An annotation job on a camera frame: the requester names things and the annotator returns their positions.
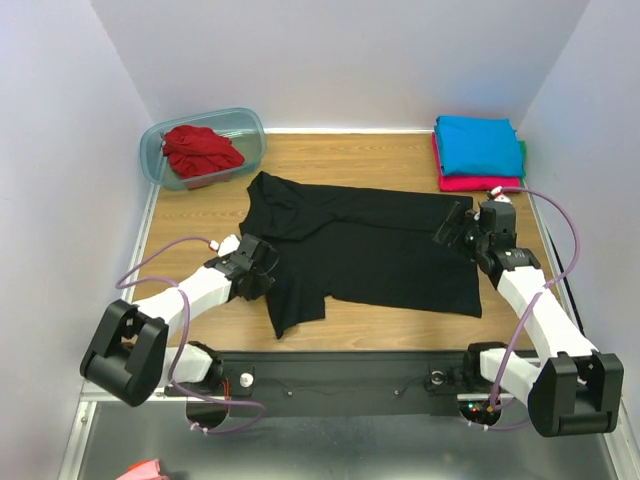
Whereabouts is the folded green t shirt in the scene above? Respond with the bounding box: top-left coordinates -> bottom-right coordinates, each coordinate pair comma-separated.
518,140 -> 527,185

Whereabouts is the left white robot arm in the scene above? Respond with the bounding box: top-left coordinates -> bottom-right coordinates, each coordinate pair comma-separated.
79,234 -> 278,406

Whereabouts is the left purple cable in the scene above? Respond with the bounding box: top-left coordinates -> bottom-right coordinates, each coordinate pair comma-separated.
114,237 -> 267,435

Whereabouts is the folded pink t shirt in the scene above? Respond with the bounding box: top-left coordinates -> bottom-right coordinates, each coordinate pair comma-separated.
431,133 -> 524,192

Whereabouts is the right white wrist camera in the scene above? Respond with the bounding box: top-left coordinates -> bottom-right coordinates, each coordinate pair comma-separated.
487,186 -> 512,205

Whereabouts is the black t shirt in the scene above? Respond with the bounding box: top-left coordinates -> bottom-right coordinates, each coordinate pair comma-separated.
239,172 -> 482,337

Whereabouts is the pink cloth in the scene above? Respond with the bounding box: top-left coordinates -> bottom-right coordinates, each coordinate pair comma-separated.
117,459 -> 165,480

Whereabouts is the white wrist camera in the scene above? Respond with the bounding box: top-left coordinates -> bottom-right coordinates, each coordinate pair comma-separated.
217,234 -> 241,257
487,186 -> 512,205

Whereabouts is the purple cable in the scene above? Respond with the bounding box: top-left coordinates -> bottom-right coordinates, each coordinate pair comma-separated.
467,185 -> 582,432
114,237 -> 267,435

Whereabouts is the clear blue plastic bin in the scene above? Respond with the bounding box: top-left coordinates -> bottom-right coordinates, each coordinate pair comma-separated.
139,108 -> 266,191

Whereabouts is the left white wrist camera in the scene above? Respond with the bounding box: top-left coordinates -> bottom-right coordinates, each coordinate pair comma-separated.
217,234 -> 241,257

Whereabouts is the folded blue t shirt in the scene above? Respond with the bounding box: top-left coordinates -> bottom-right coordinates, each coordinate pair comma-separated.
434,115 -> 524,177

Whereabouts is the red t shirt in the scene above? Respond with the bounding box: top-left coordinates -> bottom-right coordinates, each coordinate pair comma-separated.
162,125 -> 245,180

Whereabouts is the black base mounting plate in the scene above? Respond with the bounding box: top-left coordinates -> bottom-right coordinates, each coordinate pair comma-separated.
190,351 -> 488,417

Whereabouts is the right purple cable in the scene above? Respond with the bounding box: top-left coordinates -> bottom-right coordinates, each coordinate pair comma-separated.
467,185 -> 582,432

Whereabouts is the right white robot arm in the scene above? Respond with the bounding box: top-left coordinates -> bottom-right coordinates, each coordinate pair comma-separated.
434,194 -> 624,437

